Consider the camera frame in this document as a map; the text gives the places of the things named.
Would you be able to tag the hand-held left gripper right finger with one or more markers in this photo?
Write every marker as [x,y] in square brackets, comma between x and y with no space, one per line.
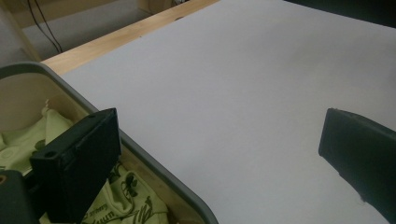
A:
[361,149]

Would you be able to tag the grey-rimmed beige basket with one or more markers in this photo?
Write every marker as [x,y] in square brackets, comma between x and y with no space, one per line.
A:
[28,90]

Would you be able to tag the grey table mat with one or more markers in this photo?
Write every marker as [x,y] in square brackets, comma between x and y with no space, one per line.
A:
[236,93]

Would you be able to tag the wooden table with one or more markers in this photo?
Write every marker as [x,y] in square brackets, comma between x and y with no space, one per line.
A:
[118,37]

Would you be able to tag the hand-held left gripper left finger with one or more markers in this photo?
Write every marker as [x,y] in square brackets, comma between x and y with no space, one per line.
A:
[77,161]

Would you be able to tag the light green printed garment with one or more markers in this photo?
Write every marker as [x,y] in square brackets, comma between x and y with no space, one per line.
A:
[130,199]

